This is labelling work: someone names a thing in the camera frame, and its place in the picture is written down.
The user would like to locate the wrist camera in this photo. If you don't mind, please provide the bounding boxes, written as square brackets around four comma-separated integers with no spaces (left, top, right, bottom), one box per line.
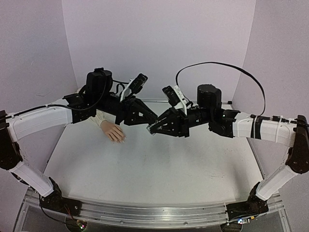
[120,73,148,102]
[162,85,189,115]

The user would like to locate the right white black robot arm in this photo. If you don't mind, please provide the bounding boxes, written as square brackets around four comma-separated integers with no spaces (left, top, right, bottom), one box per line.
[148,84,309,202]

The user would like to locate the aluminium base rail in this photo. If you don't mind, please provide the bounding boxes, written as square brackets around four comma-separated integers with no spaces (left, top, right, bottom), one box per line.
[26,189,284,229]

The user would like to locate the mannequin hand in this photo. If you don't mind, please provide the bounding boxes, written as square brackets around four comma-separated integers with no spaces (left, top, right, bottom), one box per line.
[100,120,126,143]

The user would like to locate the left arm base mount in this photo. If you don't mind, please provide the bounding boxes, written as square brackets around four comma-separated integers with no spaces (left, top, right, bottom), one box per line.
[40,189,82,216]

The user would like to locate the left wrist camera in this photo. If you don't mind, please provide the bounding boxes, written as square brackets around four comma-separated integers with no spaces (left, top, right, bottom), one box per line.
[120,73,148,102]

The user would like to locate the cream cloth sleeve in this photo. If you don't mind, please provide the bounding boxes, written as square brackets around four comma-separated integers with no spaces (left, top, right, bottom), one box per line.
[88,110,113,127]

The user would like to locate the clear nail polish bottle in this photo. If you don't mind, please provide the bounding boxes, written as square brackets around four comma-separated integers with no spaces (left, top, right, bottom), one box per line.
[146,120,161,135]

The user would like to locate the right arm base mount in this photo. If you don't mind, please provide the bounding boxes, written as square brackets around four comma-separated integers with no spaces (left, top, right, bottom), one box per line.
[226,193,269,222]

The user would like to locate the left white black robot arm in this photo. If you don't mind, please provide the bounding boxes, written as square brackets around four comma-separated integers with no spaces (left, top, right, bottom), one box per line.
[0,68,157,211]

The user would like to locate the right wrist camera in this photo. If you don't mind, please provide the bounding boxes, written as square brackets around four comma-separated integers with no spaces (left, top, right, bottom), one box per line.
[162,85,189,115]

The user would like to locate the right black camera cable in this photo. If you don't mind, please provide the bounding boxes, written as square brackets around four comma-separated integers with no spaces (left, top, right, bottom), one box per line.
[175,62,266,116]

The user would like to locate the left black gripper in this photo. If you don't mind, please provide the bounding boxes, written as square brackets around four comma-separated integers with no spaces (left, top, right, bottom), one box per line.
[96,93,160,126]

